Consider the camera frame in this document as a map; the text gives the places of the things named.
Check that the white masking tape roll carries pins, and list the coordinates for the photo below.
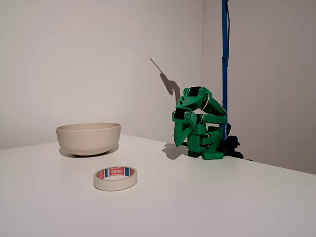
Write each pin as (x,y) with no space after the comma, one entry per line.
(115,181)

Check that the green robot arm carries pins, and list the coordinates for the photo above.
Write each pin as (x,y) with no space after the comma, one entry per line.
(212,138)

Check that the small black base clamp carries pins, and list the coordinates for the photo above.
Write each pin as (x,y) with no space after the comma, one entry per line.
(184,143)

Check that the black pole clamp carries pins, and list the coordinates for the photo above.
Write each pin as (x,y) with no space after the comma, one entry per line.
(232,145)

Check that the blue upright pole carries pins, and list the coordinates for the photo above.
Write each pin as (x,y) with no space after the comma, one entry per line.
(224,49)

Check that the beige bowl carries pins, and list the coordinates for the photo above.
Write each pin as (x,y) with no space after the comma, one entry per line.
(88,140)

